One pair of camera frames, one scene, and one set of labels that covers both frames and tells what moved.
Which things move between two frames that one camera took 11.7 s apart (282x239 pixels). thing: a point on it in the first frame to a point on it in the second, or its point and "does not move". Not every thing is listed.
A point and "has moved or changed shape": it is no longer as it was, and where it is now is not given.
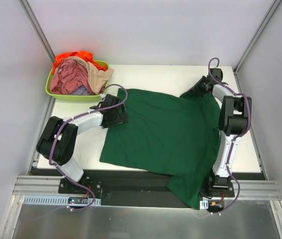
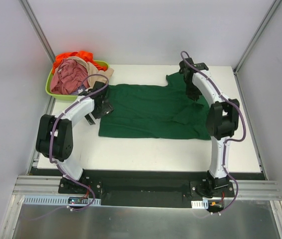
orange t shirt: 86,56 does not move
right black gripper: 197,87 to 194,90
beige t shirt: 97,76 does not move
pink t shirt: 68,74 does not move
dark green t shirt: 167,135 has moved or changed shape
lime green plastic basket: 87,97 does not move
